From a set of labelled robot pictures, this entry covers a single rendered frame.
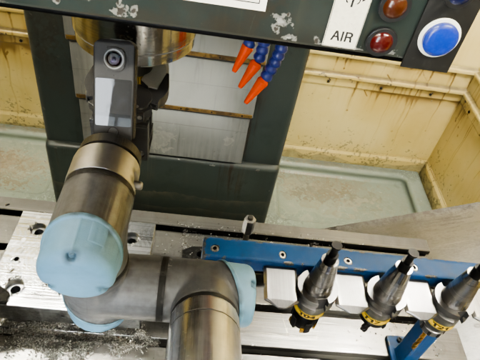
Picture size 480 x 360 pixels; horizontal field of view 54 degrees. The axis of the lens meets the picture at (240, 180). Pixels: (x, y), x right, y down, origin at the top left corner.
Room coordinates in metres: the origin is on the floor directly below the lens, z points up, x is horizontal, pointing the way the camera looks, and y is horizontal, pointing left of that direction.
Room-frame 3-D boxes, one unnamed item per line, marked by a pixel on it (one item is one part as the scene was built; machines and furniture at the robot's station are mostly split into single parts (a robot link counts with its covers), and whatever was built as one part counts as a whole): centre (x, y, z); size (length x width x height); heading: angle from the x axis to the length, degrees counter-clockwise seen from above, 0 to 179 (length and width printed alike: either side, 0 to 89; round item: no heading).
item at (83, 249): (0.28, 0.14, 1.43); 0.11 x 0.08 x 0.09; 7
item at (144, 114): (0.44, 0.16, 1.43); 0.12 x 0.08 x 0.09; 7
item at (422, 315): (0.45, -0.31, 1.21); 0.07 x 0.05 x 0.01; 7
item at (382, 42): (0.39, -0.10, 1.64); 0.02 x 0.01 x 0.02; 97
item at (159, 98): (0.50, 0.14, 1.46); 0.09 x 0.05 x 0.02; 172
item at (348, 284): (0.43, -0.20, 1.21); 0.07 x 0.05 x 0.01; 7
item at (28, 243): (0.54, 0.30, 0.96); 0.29 x 0.23 x 0.05; 97
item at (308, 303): (0.42, -0.15, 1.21); 0.06 x 0.06 x 0.03
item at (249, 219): (0.71, -0.04, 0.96); 0.03 x 0.03 x 0.13
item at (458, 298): (0.45, -0.37, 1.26); 0.04 x 0.04 x 0.07
